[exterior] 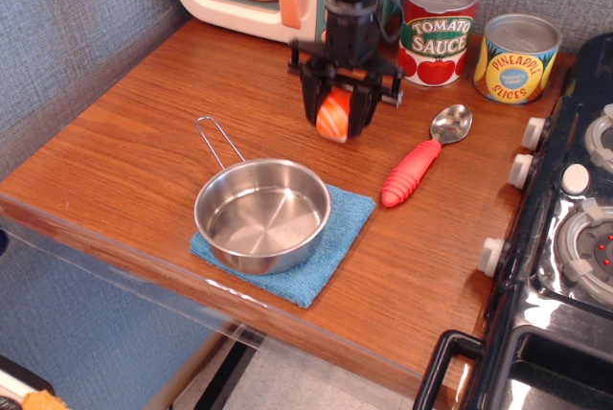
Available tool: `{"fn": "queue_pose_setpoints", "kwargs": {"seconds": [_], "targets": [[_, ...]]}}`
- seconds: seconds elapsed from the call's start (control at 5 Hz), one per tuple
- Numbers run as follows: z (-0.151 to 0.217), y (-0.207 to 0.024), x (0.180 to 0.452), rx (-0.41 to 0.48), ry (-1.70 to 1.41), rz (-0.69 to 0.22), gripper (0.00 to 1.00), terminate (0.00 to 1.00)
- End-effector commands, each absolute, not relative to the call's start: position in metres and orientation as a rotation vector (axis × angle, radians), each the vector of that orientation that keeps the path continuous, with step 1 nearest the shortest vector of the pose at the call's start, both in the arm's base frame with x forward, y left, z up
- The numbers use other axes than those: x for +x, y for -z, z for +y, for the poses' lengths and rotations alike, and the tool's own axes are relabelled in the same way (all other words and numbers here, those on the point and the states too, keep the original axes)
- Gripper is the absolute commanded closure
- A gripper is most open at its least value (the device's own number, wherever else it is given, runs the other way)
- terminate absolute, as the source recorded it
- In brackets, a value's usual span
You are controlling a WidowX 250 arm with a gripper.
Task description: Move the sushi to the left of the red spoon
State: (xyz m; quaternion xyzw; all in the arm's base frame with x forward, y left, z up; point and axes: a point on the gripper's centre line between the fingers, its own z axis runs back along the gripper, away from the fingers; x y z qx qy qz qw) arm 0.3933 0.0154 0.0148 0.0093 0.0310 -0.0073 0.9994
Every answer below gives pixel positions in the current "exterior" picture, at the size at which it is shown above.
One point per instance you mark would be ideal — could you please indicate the red handled metal spoon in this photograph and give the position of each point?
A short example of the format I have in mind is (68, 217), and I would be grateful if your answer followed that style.
(450, 126)

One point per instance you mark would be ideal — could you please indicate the small steel saucepan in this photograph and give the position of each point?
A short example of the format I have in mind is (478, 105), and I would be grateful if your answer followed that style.
(261, 216)

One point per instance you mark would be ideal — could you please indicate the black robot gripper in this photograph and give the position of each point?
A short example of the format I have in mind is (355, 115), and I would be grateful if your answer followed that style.
(348, 58)

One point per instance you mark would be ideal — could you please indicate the pineapple slices can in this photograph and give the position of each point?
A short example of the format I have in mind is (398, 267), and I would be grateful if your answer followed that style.
(516, 58)

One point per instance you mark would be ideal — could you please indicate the blue folded cloth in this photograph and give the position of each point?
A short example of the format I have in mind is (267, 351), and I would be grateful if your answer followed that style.
(302, 284)

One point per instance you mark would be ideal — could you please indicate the tomato sauce can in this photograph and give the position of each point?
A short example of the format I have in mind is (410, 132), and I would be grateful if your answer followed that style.
(434, 38)

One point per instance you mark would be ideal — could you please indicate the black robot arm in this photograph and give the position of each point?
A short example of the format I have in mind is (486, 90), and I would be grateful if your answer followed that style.
(344, 77)

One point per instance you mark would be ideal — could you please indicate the orange salmon sushi toy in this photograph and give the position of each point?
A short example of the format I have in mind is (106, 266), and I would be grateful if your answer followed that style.
(332, 120)

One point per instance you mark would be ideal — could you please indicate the orange fuzzy object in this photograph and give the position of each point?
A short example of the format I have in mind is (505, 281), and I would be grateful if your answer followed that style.
(42, 400)

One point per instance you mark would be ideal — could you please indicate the black toy stove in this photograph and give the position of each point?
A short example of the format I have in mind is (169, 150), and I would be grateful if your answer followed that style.
(548, 339)

